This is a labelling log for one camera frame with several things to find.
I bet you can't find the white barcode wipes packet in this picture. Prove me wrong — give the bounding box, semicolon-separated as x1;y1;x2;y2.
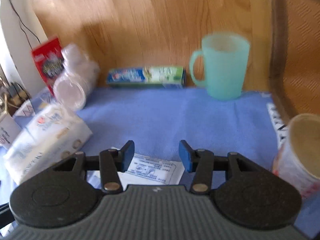
87;147;186;186

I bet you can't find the white tissue pack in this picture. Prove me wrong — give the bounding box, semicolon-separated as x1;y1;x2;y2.
4;103;92;185

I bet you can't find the toothpaste box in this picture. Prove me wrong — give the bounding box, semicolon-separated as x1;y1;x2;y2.
106;66;186;88

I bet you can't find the stack of plastic cups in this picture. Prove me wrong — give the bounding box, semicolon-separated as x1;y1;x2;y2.
53;43;100;112

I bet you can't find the teal plastic mug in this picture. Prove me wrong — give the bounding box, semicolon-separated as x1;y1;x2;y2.
189;32;250;101

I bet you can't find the round paper tub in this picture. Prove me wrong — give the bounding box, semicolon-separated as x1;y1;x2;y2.
272;114;319;199

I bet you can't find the white enamel mug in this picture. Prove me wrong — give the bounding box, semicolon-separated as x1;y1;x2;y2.
0;112;22;150

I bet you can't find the red cereal box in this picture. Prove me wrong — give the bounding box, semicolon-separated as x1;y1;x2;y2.
31;37;64;94

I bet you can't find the brown woven chair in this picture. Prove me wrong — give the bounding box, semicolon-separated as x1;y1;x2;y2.
268;0;319;124

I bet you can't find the black wall cable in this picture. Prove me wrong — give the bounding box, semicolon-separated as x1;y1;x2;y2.
2;0;42;46

